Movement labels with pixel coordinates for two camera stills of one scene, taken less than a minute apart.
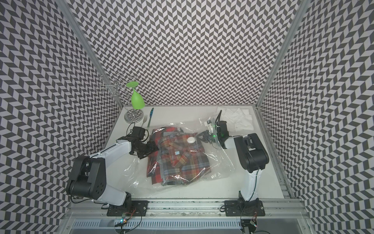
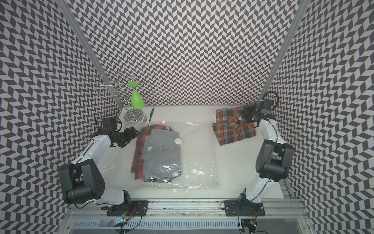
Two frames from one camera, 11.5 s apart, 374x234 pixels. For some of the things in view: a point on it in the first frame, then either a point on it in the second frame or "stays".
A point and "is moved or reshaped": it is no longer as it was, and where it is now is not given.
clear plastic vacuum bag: x=186 y=153 is moved or reshaped
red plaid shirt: x=182 y=157 → x=231 y=126
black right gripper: x=205 y=136 → x=248 y=109
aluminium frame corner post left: x=68 y=10 stays
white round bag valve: x=191 y=140 → x=178 y=141
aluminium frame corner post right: x=304 y=7 stays
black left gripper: x=152 y=148 → x=130 y=135
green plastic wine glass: x=137 y=101 stays
